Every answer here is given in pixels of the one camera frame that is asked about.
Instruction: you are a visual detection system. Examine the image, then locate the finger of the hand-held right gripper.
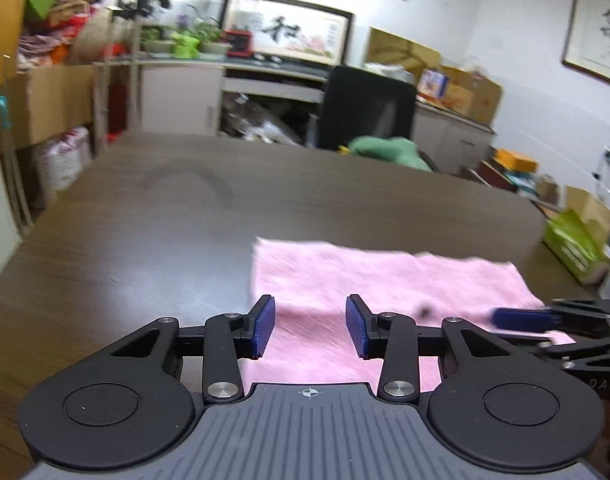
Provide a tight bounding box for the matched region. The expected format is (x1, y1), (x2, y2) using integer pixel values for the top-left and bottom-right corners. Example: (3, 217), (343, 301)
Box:
(491, 299), (610, 338)
(532, 335), (610, 372)

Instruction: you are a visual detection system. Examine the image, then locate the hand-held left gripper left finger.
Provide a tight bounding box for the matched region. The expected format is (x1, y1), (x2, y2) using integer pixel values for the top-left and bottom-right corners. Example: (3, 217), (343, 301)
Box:
(107, 294), (276, 405)

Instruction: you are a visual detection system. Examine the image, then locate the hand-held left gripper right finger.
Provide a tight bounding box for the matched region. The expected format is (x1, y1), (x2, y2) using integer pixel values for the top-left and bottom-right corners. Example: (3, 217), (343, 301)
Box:
(345, 294), (516, 405)

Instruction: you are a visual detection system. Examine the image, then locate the pink towel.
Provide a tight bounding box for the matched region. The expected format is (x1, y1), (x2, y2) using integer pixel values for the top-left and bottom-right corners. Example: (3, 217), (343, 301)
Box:
(250, 237), (576, 393)

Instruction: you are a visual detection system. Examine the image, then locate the green packet carton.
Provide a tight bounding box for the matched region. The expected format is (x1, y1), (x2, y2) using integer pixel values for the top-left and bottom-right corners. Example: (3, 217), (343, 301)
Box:
(542, 208), (610, 286)

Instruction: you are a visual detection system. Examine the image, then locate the orange flat box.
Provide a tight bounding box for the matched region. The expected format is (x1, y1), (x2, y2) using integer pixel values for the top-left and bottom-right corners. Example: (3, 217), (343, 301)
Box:
(492, 147), (538, 173)

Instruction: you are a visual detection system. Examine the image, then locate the green cloth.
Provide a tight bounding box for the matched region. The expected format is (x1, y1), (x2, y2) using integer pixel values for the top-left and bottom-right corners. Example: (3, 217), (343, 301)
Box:
(347, 136), (433, 172)

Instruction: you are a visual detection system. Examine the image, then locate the grey side counter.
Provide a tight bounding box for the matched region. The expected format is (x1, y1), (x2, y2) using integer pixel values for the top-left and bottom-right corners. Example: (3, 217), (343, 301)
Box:
(412, 102), (496, 176)

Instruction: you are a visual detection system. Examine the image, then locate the black office chair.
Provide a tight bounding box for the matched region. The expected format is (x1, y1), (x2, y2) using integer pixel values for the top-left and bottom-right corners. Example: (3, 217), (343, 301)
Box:
(307, 65), (440, 173)

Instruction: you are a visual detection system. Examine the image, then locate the brown cardboard box stack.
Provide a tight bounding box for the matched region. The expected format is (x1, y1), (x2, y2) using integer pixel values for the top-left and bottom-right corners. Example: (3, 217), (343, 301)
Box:
(440, 65), (503, 126)

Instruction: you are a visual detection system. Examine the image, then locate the white sideboard cabinet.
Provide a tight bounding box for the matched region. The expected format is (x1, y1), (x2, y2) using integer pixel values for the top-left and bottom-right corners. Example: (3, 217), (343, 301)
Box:
(92, 55), (330, 138)

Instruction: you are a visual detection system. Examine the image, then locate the white printed sack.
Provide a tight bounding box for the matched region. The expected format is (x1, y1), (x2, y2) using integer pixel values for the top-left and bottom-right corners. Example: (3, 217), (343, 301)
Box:
(37, 126), (93, 193)

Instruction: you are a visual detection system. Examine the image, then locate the grey tripod stand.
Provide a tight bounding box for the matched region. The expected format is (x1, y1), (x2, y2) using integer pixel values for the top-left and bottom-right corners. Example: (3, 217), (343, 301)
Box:
(92, 0), (173, 156)

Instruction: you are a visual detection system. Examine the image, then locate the red blender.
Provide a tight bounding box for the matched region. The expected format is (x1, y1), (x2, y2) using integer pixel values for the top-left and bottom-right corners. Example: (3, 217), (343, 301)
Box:
(225, 30), (253, 57)

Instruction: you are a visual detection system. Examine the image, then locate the bright green plant bag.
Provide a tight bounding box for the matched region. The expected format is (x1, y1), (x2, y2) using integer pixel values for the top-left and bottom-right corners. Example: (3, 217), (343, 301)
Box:
(171, 34), (202, 59)

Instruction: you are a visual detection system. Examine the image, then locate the framed lotus calligraphy picture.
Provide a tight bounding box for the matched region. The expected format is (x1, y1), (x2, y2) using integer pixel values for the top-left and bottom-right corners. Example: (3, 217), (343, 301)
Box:
(220, 0), (354, 67)

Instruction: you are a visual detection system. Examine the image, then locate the brown framed ink calligraphy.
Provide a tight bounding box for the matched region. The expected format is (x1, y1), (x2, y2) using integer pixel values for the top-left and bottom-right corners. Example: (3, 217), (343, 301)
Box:
(561, 0), (610, 86)

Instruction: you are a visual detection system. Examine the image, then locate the large cardboard box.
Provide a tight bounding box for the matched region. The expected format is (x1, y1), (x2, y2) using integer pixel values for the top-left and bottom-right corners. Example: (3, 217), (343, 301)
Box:
(7, 65), (96, 148)

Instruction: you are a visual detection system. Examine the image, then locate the tan burlap sack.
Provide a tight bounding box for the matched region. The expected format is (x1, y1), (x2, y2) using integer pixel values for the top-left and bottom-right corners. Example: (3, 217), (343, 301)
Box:
(72, 10), (116, 63)

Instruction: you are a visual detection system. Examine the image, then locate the mop with teal hook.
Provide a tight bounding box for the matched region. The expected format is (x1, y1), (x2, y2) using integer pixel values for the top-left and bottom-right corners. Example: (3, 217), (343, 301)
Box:
(0, 94), (34, 233)

